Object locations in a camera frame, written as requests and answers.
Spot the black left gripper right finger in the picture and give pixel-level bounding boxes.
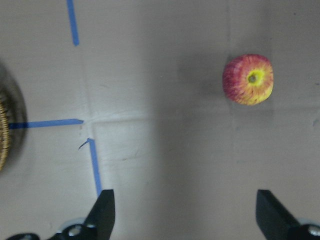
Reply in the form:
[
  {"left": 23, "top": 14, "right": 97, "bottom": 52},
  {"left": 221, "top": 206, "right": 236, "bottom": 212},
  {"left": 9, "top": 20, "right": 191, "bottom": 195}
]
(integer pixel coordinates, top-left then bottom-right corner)
[{"left": 255, "top": 189, "right": 320, "bottom": 240}]

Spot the round wicker basket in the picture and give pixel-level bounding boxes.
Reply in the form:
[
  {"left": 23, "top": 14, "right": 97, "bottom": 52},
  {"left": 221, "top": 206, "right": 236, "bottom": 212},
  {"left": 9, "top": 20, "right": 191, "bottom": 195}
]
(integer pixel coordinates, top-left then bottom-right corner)
[{"left": 0, "top": 98, "right": 11, "bottom": 171}]

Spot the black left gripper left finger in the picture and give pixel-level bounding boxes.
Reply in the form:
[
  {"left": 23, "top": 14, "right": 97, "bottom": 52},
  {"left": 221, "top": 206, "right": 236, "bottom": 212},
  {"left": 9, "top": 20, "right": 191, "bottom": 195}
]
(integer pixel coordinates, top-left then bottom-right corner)
[{"left": 50, "top": 189, "right": 116, "bottom": 240}]

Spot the red yellow apple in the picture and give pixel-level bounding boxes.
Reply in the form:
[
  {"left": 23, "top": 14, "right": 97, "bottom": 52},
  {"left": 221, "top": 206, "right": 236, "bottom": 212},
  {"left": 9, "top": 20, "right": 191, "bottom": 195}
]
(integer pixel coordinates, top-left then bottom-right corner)
[{"left": 222, "top": 54, "right": 274, "bottom": 106}]

